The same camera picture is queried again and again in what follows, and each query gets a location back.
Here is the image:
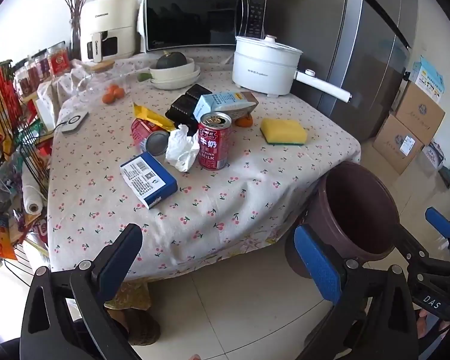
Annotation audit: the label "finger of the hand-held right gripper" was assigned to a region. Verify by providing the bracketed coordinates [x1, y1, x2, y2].
[397, 225, 450, 282]
[425, 207, 450, 267]

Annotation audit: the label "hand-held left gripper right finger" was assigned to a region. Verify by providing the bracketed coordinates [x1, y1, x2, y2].
[292, 224, 421, 360]

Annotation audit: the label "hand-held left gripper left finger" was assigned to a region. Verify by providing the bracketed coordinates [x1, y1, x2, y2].
[19, 223, 147, 360]

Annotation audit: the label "brown trash bin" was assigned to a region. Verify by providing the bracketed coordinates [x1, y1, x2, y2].
[284, 162, 401, 280]

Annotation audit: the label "blue white cardboard box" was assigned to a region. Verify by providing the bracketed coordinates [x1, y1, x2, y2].
[120, 152, 179, 210]

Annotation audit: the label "yellow wrapper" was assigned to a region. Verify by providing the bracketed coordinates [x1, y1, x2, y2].
[132, 102, 177, 133]

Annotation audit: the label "black plastic tray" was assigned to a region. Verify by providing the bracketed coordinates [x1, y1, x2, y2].
[166, 83, 212, 130]

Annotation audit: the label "light blue milk carton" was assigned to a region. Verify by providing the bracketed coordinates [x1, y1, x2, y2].
[192, 92, 259, 122]

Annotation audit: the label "person's right hand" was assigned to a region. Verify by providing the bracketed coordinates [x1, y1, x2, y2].
[417, 309, 450, 342]

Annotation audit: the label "yellow floral cloth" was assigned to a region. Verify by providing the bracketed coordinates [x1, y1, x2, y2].
[107, 279, 152, 310]

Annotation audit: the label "small printed box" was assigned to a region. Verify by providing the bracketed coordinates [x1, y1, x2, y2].
[422, 144, 445, 169]

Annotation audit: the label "brown slipper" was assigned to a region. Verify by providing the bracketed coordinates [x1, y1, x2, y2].
[107, 305, 162, 347]

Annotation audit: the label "brown cardboard box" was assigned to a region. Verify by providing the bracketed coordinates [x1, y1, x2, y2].
[372, 114, 425, 175]
[392, 82, 446, 145]

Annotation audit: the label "white paper roll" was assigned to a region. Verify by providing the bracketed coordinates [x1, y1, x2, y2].
[20, 170, 46, 216]

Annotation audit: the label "cherry print tablecloth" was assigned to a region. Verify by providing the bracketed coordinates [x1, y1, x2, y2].
[47, 47, 362, 282]

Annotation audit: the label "crushed red drink can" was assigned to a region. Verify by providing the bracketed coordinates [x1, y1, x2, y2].
[130, 118, 171, 156]

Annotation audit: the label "yellow sponge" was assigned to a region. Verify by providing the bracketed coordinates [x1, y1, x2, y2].
[260, 118, 309, 146]

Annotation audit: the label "blue white carton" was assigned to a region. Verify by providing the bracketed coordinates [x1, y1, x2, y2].
[412, 55, 445, 102]

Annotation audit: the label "white flat device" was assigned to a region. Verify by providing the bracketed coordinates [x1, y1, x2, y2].
[61, 111, 89, 134]

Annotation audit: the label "stacked white bowls with squash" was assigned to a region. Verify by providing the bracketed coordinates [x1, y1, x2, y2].
[150, 65, 201, 91]

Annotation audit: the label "grey refrigerator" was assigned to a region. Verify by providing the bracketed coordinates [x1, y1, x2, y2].
[264, 0, 421, 143]

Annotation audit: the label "white bowl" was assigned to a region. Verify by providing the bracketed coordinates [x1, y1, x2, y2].
[149, 56, 196, 82]

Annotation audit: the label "red snack packets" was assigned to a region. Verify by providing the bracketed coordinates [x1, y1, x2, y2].
[0, 60, 25, 149]

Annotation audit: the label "wooden board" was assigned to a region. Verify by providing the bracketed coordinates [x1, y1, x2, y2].
[83, 59, 116, 72]

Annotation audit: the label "white electric pot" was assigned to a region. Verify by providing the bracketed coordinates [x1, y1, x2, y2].
[232, 34, 352, 103]

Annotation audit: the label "red label glass jar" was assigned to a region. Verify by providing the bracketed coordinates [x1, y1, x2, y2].
[47, 43, 73, 79]

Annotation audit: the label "green squash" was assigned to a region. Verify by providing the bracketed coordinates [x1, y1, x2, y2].
[156, 50, 188, 70]

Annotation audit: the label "vase with dry branches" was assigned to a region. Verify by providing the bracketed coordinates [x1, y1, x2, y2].
[49, 0, 103, 61]

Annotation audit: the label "white air fryer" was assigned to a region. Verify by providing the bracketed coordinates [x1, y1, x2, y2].
[79, 0, 141, 63]

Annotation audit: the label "black microwave oven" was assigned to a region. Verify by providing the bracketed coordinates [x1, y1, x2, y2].
[140, 0, 268, 54]

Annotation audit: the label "black wire rack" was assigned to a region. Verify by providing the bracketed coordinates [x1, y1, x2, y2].
[0, 120, 55, 282]

